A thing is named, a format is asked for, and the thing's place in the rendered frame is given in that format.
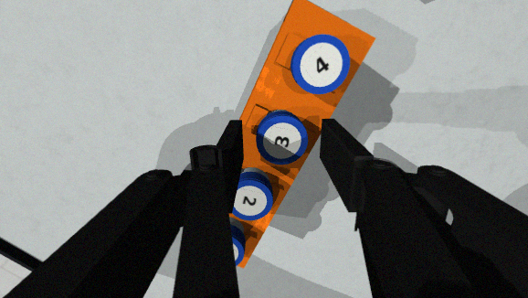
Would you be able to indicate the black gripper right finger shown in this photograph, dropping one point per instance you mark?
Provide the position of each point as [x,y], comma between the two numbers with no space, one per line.
[486,247]

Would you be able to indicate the black table edge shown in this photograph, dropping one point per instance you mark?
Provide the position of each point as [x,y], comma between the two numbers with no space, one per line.
[18,256]

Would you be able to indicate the orange tube rack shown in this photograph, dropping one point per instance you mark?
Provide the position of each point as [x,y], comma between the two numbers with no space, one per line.
[276,89]

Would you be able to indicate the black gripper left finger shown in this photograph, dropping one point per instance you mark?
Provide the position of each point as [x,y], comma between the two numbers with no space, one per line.
[118,252]

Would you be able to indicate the blue screw cap with number 4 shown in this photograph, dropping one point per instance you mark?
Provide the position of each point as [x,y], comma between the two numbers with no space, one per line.
[320,63]

